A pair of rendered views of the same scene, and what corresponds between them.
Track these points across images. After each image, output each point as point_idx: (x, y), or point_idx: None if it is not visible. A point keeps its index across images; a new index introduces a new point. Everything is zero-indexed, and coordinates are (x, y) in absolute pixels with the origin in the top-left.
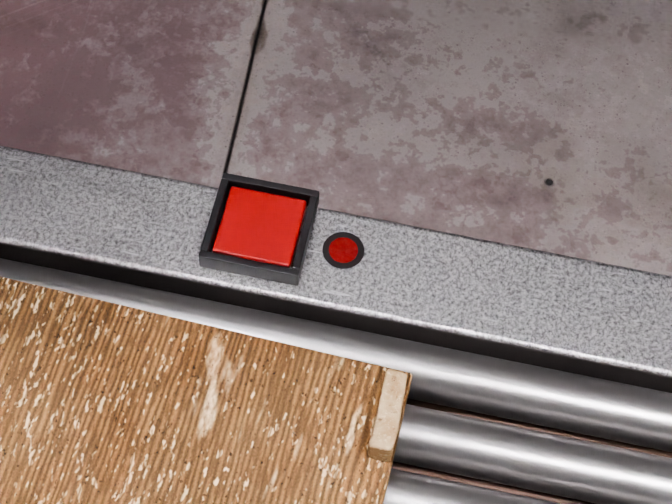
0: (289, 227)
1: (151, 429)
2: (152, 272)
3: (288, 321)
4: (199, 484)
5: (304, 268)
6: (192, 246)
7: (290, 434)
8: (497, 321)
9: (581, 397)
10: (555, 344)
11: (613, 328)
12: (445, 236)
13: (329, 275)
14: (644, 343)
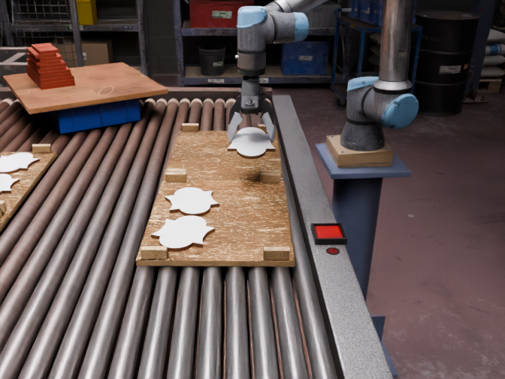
0: (331, 236)
1: (255, 222)
2: (304, 222)
3: (302, 244)
4: (243, 231)
5: (322, 245)
6: None
7: (264, 243)
8: (327, 283)
9: (309, 301)
10: (326, 296)
11: (341, 309)
12: (352, 269)
13: (322, 250)
14: (340, 316)
